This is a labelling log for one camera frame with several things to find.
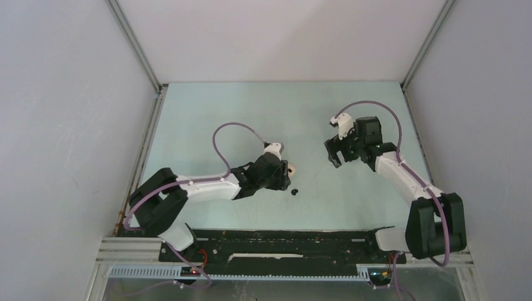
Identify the left aluminium frame post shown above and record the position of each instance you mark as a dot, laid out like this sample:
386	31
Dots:
134	43

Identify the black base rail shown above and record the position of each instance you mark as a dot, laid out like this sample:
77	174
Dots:
286	253

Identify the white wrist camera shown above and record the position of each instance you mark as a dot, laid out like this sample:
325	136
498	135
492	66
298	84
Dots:
275	148
344	123

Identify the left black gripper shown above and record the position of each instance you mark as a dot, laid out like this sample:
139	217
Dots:
283	180

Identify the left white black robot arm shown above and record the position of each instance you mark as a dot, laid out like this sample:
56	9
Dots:
156	204

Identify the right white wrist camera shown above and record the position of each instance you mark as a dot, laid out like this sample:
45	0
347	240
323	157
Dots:
344	123

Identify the right aluminium frame post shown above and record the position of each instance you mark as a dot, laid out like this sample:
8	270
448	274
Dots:
430	38

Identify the grey cable duct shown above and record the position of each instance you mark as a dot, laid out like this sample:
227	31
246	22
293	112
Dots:
183	273

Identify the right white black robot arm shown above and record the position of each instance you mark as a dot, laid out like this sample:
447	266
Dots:
436	220

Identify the aluminium frame post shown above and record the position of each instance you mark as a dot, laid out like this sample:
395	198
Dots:
134	43
430	38

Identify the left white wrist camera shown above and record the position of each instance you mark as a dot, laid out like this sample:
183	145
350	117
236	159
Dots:
275	148

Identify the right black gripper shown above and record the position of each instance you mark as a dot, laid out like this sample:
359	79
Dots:
332	145

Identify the beige earbud charging case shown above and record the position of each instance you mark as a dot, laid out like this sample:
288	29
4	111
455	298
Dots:
291	170

